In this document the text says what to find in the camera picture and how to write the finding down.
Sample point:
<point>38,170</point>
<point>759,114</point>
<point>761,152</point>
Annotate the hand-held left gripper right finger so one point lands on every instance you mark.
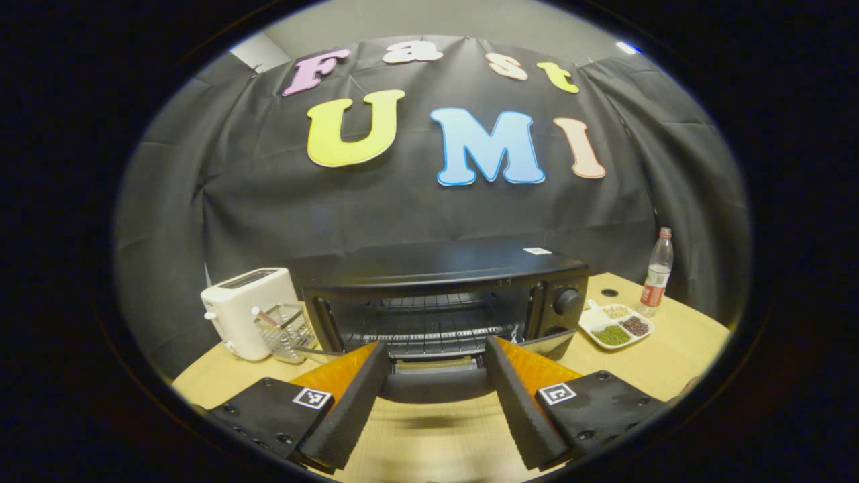
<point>520,409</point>

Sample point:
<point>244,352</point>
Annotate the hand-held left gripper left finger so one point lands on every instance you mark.
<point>349,416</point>

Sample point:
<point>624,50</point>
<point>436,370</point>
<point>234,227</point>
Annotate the black electric oven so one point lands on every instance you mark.
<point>436,275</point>

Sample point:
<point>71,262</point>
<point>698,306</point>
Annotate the clear glass container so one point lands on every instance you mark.
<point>288,332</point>

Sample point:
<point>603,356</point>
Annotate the white divided dish with beans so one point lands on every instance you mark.
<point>617,325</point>

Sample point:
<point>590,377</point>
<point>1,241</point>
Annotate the white toaster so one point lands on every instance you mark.
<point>235,315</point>

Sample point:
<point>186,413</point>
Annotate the clear bottle with red label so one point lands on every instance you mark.
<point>656,275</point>

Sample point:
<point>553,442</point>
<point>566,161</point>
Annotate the black backdrop cloth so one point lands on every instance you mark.
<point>268,201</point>

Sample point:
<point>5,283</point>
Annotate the small ceiling light panel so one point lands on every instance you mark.
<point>628,47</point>

